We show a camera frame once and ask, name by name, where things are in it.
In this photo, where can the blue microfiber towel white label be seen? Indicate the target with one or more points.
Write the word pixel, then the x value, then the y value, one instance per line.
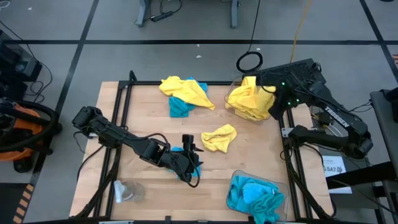
pixel 175 149

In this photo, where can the black power strip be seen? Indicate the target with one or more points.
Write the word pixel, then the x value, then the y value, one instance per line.
pixel 161 16

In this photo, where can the black aluminium table frame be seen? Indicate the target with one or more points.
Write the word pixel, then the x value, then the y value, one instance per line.
pixel 146 83

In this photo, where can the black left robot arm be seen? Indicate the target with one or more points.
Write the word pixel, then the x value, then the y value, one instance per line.
pixel 124 137

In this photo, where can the white paper sheet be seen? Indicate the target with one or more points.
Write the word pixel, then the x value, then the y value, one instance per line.
pixel 337 180

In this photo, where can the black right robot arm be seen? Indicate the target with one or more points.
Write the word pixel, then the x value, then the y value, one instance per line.
pixel 339 116

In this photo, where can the grey metal mounting plate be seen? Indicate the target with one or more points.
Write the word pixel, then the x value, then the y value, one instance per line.
pixel 286 132

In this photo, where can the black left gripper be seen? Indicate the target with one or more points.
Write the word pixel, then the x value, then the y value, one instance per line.
pixel 183 165

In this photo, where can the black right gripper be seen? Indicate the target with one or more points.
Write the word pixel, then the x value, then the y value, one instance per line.
pixel 279 110

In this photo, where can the black equipment stack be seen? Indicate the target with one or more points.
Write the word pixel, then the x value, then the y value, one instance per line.
pixel 15 62

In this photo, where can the clear plastic basket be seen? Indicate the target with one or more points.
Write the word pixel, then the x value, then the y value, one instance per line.
pixel 228 93
pixel 284 189

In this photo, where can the orange vacuum cleaner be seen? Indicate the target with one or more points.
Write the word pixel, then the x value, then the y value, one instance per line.
pixel 28 123

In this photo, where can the yellow microfiber towel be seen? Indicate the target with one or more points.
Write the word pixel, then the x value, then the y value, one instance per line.
pixel 186 90
pixel 252 116
pixel 217 138
pixel 250 82
pixel 248 102

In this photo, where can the clear plastic wrapper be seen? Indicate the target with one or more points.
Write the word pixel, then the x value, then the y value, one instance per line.
pixel 127 191

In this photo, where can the grey desk leg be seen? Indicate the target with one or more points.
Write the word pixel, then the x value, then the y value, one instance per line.
pixel 142 12
pixel 235 14

